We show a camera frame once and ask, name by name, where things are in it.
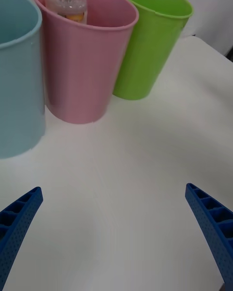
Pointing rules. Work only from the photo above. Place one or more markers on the clear plastic bottle red cap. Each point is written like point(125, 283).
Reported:
point(66, 7)

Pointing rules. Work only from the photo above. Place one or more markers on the green plastic bin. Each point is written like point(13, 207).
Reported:
point(150, 46)

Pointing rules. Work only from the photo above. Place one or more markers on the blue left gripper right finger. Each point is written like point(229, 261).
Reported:
point(213, 228)

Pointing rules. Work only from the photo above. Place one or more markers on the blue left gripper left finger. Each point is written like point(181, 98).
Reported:
point(17, 228)

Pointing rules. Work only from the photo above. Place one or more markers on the pink plastic bin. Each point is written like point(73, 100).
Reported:
point(82, 72)

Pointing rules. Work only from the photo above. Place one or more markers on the pale blue plastic bin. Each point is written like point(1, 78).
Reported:
point(19, 89)

